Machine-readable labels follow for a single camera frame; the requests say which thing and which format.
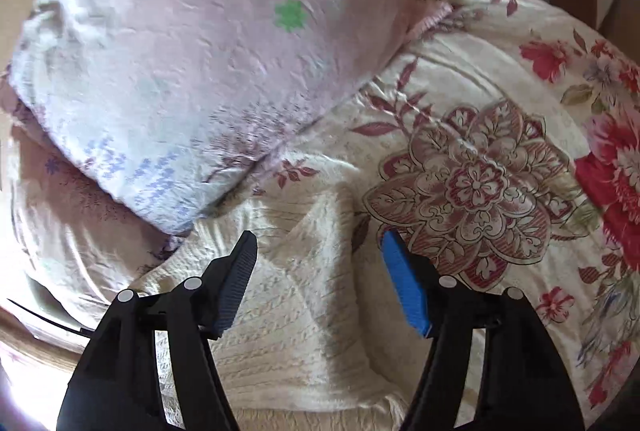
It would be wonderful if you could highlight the cream cable knit cardigan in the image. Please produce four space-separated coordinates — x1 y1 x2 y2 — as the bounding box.
134 167 407 430

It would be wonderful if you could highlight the pink pillow green flower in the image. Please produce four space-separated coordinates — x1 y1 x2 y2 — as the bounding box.
9 0 450 234

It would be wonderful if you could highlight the floral bed sheet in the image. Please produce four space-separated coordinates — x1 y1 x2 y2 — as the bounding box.
6 0 639 423

